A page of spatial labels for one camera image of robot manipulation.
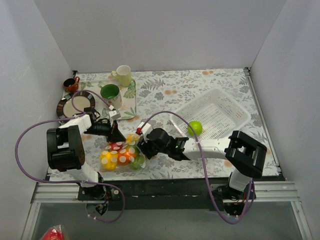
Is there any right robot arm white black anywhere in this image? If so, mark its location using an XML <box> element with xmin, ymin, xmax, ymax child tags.
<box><xmin>137</xmin><ymin>128</ymin><xmax>267</xmax><ymax>199</ymax></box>

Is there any clear zip top bag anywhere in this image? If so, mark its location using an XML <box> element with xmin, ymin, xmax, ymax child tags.
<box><xmin>99</xmin><ymin>133</ymin><xmax>146</xmax><ymax>172</ymax></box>

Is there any green fake bell pepper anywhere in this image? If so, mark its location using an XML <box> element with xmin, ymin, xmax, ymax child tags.
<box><xmin>130</xmin><ymin>155</ymin><xmax>145</xmax><ymax>170</ymax></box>

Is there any green interior floral mug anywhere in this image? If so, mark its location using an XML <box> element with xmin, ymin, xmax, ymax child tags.
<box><xmin>100</xmin><ymin>84</ymin><xmax>123</xmax><ymax>109</ymax></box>

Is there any cream ceramic mug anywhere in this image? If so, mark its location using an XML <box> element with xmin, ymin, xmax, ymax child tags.
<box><xmin>111</xmin><ymin>65</ymin><xmax>132</xmax><ymax>87</ymax></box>

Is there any aluminium frame rail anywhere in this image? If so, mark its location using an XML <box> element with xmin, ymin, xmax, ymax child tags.
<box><xmin>22</xmin><ymin>179</ymin><xmax>312</xmax><ymax>240</ymax></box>

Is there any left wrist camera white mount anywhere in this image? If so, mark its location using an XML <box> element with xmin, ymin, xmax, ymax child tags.
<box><xmin>108</xmin><ymin>105</ymin><xmax>121</xmax><ymax>121</ymax></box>

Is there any red fake apple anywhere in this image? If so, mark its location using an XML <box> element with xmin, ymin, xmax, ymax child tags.
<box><xmin>105</xmin><ymin>142</ymin><xmax>123</xmax><ymax>152</ymax></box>

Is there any yellow fake bell pepper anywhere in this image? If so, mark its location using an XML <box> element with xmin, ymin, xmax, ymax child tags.
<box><xmin>100</xmin><ymin>150</ymin><xmax>118</xmax><ymax>171</ymax></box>

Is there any fake orange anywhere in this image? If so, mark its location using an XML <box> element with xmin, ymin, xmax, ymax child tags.
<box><xmin>117</xmin><ymin>147</ymin><xmax>138</xmax><ymax>165</ymax></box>

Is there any green fake apple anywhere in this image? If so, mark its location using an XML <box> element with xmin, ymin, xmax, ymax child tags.
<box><xmin>187</xmin><ymin>121</ymin><xmax>203</xmax><ymax>137</ymax></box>

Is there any leaf pattern serving tray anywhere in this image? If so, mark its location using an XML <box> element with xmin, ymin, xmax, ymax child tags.
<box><xmin>63</xmin><ymin>77</ymin><xmax>138</xmax><ymax>121</ymax></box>

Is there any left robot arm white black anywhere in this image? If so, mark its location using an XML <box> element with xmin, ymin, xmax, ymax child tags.
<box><xmin>46</xmin><ymin>107</ymin><xmax>125</xmax><ymax>200</ymax></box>

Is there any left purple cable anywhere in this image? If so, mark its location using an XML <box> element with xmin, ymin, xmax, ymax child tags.
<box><xmin>14</xmin><ymin>90</ymin><xmax>126</xmax><ymax>224</ymax></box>

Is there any small brown red cup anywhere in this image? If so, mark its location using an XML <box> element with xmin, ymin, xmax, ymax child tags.
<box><xmin>63</xmin><ymin>76</ymin><xmax>80</xmax><ymax>93</ymax></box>

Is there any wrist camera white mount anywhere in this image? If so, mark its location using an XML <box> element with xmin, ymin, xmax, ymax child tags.
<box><xmin>108</xmin><ymin>105</ymin><xmax>121</xmax><ymax>121</ymax></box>
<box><xmin>135</xmin><ymin>122</ymin><xmax>153</xmax><ymax>136</ymax></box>

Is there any fake lemon yellow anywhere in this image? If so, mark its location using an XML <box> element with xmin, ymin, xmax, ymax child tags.
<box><xmin>126</xmin><ymin>134</ymin><xmax>140</xmax><ymax>145</ymax></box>

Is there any red object in bag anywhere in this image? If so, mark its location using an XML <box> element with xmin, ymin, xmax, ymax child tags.
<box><xmin>40</xmin><ymin>225</ymin><xmax>66</xmax><ymax>240</ymax></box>

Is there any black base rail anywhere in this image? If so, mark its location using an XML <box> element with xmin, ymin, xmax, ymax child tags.
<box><xmin>77</xmin><ymin>176</ymin><xmax>258</xmax><ymax>212</ymax></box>

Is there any white plastic basket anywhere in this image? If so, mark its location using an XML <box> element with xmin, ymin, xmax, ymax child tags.
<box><xmin>170</xmin><ymin>88</ymin><xmax>250</xmax><ymax>140</ymax></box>

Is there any floral table mat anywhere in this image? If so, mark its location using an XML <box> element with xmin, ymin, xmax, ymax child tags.
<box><xmin>48</xmin><ymin>68</ymin><xmax>280</xmax><ymax>181</ymax></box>

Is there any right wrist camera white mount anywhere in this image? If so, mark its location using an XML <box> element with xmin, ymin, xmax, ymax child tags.
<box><xmin>135</xmin><ymin>122</ymin><xmax>153</xmax><ymax>136</ymax></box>

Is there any striped rim plate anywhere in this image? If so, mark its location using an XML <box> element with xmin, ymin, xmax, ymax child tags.
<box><xmin>56</xmin><ymin>91</ymin><xmax>96</xmax><ymax>125</ymax></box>

